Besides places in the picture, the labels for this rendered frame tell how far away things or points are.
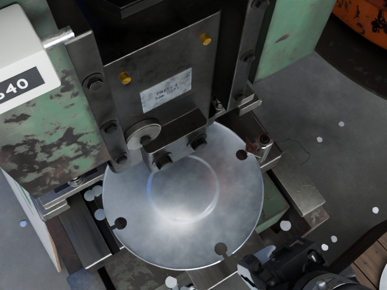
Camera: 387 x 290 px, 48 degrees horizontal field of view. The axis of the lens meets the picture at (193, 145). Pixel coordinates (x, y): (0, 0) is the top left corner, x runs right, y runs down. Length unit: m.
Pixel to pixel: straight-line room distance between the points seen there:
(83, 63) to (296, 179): 0.69
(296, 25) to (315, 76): 1.39
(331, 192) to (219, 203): 0.95
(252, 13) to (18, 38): 0.25
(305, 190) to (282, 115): 0.83
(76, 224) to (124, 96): 0.42
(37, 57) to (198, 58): 0.30
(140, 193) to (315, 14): 0.44
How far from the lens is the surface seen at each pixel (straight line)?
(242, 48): 0.49
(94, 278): 0.92
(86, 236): 0.87
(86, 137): 0.45
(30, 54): 0.26
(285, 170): 0.98
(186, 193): 0.78
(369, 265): 1.30
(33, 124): 0.39
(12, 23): 0.28
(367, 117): 1.88
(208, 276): 0.76
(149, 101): 0.55
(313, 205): 0.97
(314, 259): 0.57
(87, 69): 0.38
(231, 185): 0.80
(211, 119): 0.74
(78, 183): 0.85
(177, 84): 0.55
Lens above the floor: 1.54
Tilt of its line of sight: 67 degrees down
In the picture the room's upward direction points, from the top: 3 degrees clockwise
